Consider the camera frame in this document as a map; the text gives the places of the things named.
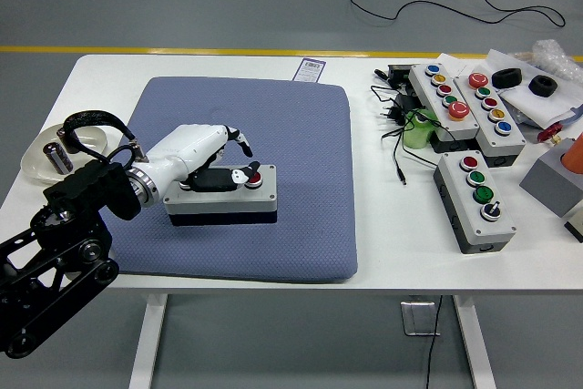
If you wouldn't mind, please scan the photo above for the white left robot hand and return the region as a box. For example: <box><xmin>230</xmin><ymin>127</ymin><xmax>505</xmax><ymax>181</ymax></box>
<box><xmin>144</xmin><ymin>123</ymin><xmax>263</xmax><ymax>193</ymax></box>

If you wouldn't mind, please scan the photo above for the grey four-control button box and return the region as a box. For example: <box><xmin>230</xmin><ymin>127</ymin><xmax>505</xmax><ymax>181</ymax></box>
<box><xmin>162</xmin><ymin>163</ymin><xmax>278</xmax><ymax>228</ymax></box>
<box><xmin>432</xmin><ymin>150</ymin><xmax>518</xmax><ymax>255</ymax></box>

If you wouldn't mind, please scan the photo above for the five-button box, mushroom beside green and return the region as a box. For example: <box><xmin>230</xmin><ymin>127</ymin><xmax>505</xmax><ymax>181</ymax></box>
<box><xmin>455</xmin><ymin>72</ymin><xmax>527</xmax><ymax>169</ymax></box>
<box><xmin>407</xmin><ymin>63</ymin><xmax>481</xmax><ymax>154</ymax></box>

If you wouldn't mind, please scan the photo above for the dark cylindrical capacitor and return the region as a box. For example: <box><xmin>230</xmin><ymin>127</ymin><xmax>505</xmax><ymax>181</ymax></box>
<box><xmin>42</xmin><ymin>142</ymin><xmax>74</xmax><ymax>176</ymax></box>
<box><xmin>56</xmin><ymin>127</ymin><xmax>81</xmax><ymax>153</ymax></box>

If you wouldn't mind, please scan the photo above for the blue-grey padded mat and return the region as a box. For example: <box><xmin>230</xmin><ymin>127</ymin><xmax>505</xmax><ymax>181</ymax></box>
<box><xmin>77</xmin><ymin>77</ymin><xmax>358</xmax><ymax>284</ymax></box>

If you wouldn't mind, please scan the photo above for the purple-edged label card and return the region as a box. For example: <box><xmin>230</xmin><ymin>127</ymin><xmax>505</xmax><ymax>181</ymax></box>
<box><xmin>291</xmin><ymin>57</ymin><xmax>327</xmax><ymax>85</ymax></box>

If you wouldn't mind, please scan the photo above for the white oval dish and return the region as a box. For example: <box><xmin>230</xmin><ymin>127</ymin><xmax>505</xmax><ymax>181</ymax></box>
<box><xmin>21</xmin><ymin>123</ymin><xmax>109</xmax><ymax>185</ymax></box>

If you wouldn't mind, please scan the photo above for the white table leg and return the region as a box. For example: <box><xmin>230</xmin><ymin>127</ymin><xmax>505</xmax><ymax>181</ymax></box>
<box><xmin>128</xmin><ymin>291</ymin><xmax>169</xmax><ymax>389</ymax></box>
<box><xmin>453</xmin><ymin>292</ymin><xmax>497</xmax><ymax>389</ymax></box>

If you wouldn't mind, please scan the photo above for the black power adapter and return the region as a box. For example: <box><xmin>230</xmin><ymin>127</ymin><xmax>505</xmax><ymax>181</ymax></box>
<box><xmin>375</xmin><ymin>93</ymin><xmax>423</xmax><ymax>127</ymax></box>

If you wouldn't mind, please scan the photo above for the black rectangular device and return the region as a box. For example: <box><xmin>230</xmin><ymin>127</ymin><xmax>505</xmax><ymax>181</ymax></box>
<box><xmin>386</xmin><ymin>64</ymin><xmax>418</xmax><ymax>88</ymax></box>

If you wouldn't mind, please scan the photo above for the green plastic cup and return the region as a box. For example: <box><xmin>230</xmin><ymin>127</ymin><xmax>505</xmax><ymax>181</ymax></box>
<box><xmin>404</xmin><ymin>108</ymin><xmax>439</xmax><ymax>150</ymax></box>

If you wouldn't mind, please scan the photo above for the white paper sheet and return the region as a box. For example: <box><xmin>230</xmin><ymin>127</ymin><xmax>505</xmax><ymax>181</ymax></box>
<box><xmin>435</xmin><ymin>52</ymin><xmax>491</xmax><ymax>78</ymax></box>

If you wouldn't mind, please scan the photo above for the metal floor plate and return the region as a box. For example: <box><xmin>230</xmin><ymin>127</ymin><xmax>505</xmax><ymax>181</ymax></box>
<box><xmin>400</xmin><ymin>300</ymin><xmax>442</xmax><ymax>338</ymax></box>

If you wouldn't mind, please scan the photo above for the red knob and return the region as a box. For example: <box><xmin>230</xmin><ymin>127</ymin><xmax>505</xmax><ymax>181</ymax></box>
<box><xmin>536</xmin><ymin>122</ymin><xmax>565</xmax><ymax>144</ymax></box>

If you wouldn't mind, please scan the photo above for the grey block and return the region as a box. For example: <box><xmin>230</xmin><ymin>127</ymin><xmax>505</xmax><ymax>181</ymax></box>
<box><xmin>519</xmin><ymin>138</ymin><xmax>583</xmax><ymax>219</ymax></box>

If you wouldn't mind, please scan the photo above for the clear bubble wrap bag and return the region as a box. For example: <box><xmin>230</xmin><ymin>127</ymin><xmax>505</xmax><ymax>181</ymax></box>
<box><xmin>518</xmin><ymin>38</ymin><xmax>583</xmax><ymax>85</ymax></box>

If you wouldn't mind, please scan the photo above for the orange cylinder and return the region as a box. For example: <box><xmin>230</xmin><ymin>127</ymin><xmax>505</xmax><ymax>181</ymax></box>
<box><xmin>560</xmin><ymin>131</ymin><xmax>583</xmax><ymax>170</ymax></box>

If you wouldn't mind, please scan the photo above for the white box with black edge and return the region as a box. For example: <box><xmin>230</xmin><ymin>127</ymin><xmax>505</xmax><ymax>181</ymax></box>
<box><xmin>563</xmin><ymin>200</ymin><xmax>583</xmax><ymax>243</ymax></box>

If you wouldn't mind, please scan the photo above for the black adapter cord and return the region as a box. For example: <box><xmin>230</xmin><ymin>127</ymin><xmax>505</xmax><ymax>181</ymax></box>
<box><xmin>368</xmin><ymin>83</ymin><xmax>461</xmax><ymax>188</ymax></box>

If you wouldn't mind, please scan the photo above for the black foam ring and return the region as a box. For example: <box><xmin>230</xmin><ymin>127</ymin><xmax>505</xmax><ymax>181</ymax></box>
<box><xmin>490</xmin><ymin>67</ymin><xmax>523</xmax><ymax>89</ymax></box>
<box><xmin>528</xmin><ymin>75</ymin><xmax>558</xmax><ymax>97</ymax></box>

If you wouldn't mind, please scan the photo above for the black hanging cable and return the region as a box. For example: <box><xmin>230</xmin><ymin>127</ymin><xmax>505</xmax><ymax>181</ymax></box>
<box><xmin>425</xmin><ymin>293</ymin><xmax>444</xmax><ymax>389</ymax></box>

